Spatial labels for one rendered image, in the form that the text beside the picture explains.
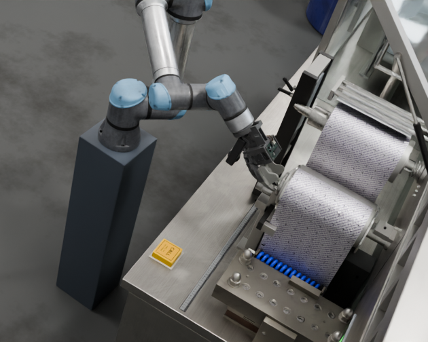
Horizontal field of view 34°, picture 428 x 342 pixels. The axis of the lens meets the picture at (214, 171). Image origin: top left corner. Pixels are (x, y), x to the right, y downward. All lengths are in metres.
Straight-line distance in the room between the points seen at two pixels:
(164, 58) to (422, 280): 1.00
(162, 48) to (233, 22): 3.04
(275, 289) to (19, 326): 1.34
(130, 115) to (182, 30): 0.34
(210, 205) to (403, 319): 1.19
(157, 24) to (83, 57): 2.31
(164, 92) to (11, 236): 1.57
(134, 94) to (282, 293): 0.82
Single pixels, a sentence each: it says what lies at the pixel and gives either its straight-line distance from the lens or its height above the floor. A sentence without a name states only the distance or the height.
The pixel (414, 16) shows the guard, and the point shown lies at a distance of 1.60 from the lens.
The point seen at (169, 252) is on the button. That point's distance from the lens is 2.18.
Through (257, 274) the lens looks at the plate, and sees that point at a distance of 2.07.
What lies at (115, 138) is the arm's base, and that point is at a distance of 2.44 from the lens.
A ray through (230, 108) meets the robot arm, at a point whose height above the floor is 1.44.
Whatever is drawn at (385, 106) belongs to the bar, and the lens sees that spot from 2.16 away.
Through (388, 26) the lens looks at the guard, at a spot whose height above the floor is 1.94.
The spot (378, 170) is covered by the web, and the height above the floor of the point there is 1.32.
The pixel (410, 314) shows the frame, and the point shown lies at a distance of 1.33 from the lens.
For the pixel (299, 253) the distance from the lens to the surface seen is 2.08.
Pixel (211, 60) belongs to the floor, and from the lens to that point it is 4.60.
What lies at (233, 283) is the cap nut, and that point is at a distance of 2.01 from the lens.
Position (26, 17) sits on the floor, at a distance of 4.63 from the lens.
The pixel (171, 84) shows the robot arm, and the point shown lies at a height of 1.41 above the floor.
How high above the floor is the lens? 2.60
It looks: 43 degrees down
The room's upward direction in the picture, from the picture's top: 19 degrees clockwise
